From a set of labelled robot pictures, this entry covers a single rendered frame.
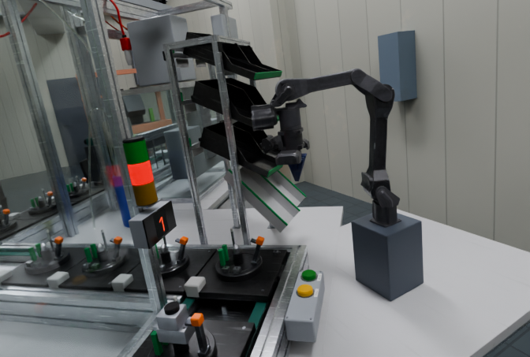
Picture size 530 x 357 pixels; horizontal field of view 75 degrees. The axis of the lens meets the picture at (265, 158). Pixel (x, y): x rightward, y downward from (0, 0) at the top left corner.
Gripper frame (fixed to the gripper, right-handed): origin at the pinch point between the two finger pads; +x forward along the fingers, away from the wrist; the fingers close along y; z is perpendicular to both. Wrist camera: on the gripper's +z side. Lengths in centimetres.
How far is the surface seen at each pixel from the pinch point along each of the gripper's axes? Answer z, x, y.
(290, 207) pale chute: 9.6, 22.5, -27.6
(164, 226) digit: 29.0, 6.1, 23.1
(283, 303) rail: 3.1, 29.4, 18.5
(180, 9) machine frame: 104, -82, -154
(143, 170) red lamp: 29.7, -8.8, 25.5
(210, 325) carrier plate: 18.1, 28.4, 28.9
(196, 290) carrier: 27.6, 27.9, 17.0
